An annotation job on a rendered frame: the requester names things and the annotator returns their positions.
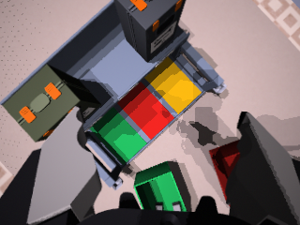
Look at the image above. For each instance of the black tool case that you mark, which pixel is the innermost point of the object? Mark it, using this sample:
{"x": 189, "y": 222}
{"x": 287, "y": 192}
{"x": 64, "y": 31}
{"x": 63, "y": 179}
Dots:
{"x": 149, "y": 25}

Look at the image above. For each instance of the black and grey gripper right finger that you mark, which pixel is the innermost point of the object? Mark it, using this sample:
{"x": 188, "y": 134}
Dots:
{"x": 264, "y": 185}

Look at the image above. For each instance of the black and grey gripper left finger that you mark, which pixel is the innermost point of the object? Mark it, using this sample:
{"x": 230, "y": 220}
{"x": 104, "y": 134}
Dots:
{"x": 59, "y": 182}

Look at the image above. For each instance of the red bin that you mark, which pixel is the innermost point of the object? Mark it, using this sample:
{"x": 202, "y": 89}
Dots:
{"x": 223, "y": 168}

